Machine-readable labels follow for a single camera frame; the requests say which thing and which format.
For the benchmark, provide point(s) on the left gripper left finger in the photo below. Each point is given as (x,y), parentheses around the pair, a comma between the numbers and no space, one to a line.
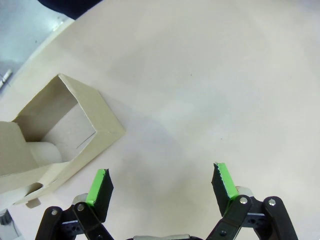
(100,190)

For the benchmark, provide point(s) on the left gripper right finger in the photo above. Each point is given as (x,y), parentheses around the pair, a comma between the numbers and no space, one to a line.
(222,190)

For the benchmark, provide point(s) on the short white lidded paper cup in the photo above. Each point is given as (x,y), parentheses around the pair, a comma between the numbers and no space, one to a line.
(47,152)

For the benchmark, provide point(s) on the brown cardboard cup carrier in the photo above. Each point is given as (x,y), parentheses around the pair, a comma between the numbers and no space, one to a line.
(100,112)

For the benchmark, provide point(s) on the white grey cylindrical object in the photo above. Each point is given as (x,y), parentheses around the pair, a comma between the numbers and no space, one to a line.
(7,225)

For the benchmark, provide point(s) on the small white floor object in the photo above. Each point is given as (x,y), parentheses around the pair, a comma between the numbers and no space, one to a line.
(5,77)

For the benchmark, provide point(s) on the person in black hoodie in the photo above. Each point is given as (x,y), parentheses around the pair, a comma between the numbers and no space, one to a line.
(70,7)

